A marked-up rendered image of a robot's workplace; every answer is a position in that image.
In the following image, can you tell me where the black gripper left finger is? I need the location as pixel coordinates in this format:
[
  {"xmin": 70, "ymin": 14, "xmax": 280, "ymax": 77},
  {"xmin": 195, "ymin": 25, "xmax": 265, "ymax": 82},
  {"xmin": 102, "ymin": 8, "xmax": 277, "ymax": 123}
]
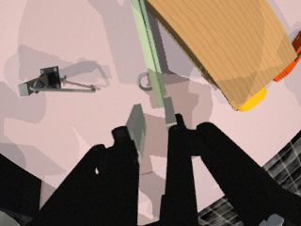
[{"xmin": 24, "ymin": 104, "xmax": 147, "ymax": 226}]

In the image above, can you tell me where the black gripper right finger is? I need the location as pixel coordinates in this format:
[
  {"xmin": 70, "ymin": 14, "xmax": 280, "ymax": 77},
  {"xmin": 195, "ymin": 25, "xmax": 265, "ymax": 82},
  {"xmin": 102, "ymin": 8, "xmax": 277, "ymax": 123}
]
[{"xmin": 159, "ymin": 97, "xmax": 301, "ymax": 226}]

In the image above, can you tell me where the orange spirit level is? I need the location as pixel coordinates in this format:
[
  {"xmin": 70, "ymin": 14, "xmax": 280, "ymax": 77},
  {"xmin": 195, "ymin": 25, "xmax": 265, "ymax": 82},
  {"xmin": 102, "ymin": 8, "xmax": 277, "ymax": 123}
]
[{"xmin": 273, "ymin": 31, "xmax": 301, "ymax": 82}]

